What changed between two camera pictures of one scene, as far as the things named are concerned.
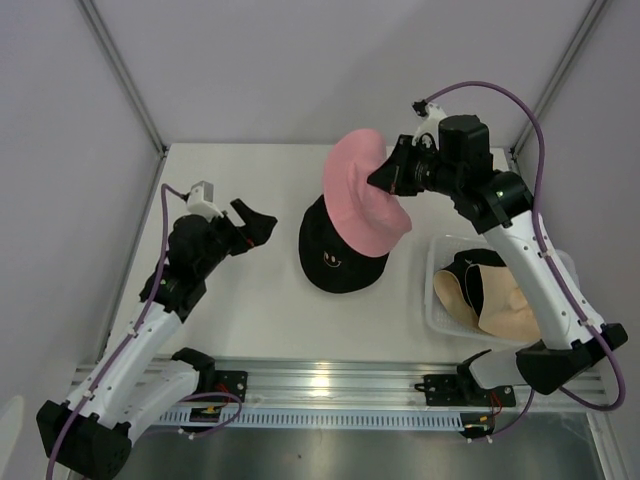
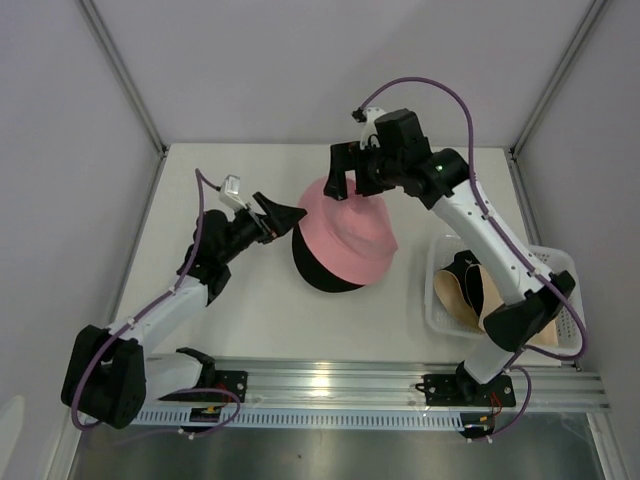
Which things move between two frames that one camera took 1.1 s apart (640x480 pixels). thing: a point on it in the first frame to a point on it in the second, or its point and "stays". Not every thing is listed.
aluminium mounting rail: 351,387 stays
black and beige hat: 459,285 stays
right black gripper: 398,162 to 346,157
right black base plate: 456,390 stays
